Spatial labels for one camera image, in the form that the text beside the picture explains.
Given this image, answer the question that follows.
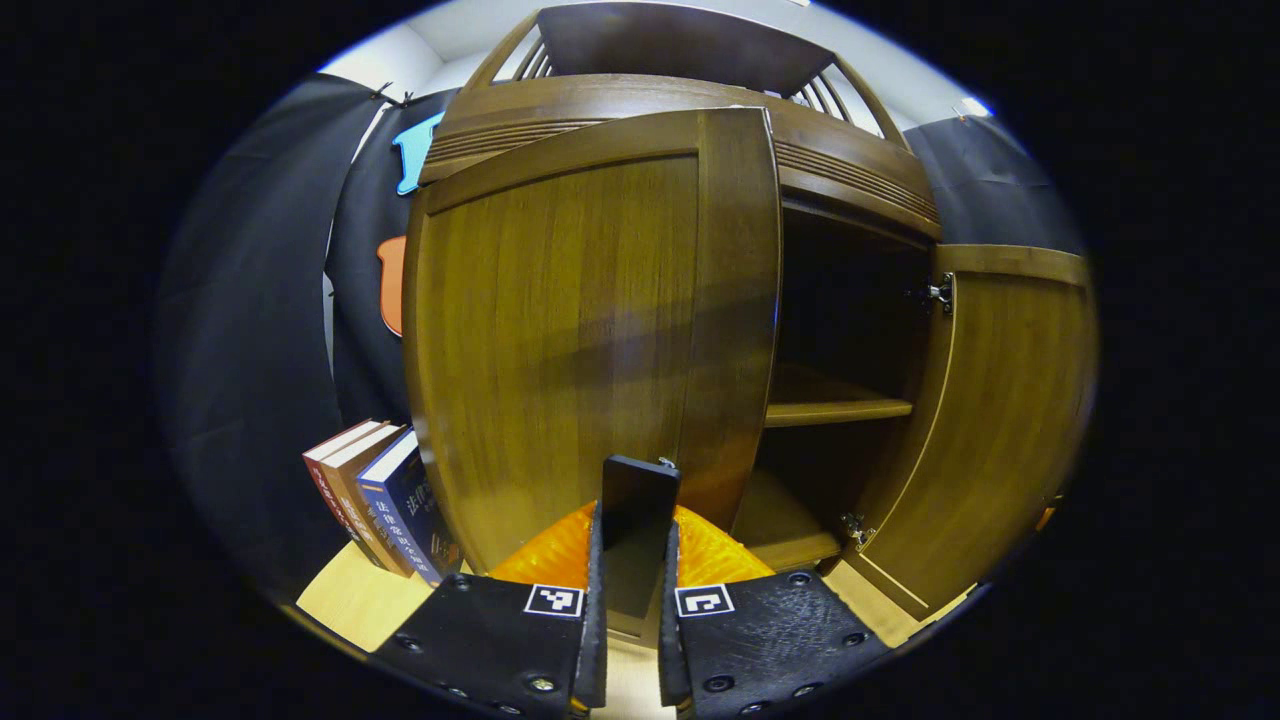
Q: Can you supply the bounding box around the black door handle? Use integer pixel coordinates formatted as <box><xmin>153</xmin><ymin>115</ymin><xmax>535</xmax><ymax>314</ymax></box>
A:
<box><xmin>600</xmin><ymin>454</ymin><xmax>683</xmax><ymax>623</ymax></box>

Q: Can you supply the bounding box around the wooden cabinet door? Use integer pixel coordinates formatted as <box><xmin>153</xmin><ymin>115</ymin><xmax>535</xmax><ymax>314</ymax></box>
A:
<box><xmin>848</xmin><ymin>243</ymin><xmax>1100</xmax><ymax>622</ymax></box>
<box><xmin>403</xmin><ymin>106</ymin><xmax>784</xmax><ymax>643</ymax></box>

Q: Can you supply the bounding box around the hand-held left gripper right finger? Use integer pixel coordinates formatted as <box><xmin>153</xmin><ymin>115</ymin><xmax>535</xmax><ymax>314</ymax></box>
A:
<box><xmin>657</xmin><ymin>505</ymin><xmax>893</xmax><ymax>720</ymax></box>

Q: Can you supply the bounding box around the brown leaning book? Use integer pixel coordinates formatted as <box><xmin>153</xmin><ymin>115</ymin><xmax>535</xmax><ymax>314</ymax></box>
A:
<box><xmin>320</xmin><ymin>424</ymin><xmax>417</xmax><ymax>580</ymax></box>

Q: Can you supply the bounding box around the black backdrop cloth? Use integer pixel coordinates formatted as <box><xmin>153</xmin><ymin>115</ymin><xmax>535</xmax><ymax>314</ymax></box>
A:
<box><xmin>155</xmin><ymin>72</ymin><xmax>1086</xmax><ymax>601</ymax></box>

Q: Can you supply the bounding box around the wooden double-door shoe cabinet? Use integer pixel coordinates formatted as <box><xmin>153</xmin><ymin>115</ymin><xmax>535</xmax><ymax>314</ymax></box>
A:
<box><xmin>400</xmin><ymin>0</ymin><xmax>1101</xmax><ymax>643</ymax></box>

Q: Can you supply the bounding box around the wooden inner shelf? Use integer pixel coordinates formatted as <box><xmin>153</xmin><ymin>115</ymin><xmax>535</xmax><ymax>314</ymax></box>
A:
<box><xmin>764</xmin><ymin>363</ymin><xmax>915</xmax><ymax>430</ymax></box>

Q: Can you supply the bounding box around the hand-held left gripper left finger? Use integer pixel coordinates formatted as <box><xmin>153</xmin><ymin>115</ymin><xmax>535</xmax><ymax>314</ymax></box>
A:
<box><xmin>368</xmin><ymin>500</ymin><xmax>609</xmax><ymax>720</ymax></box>

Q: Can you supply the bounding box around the wooden cabinet drawer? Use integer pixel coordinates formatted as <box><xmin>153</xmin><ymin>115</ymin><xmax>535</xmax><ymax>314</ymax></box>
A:
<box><xmin>418</xmin><ymin>72</ymin><xmax>943</xmax><ymax>241</ymax></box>

